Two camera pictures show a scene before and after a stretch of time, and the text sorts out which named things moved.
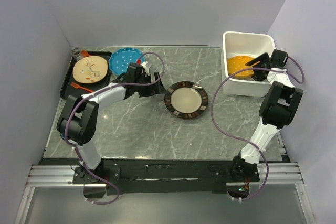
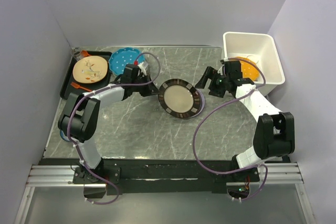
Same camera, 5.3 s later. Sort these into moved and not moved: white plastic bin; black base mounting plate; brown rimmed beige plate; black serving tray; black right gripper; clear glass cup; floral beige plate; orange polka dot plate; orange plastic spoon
Moved: brown rimmed beige plate; black right gripper; orange polka dot plate
Not moved: floral beige plate; clear glass cup; white plastic bin; black serving tray; black base mounting plate; orange plastic spoon
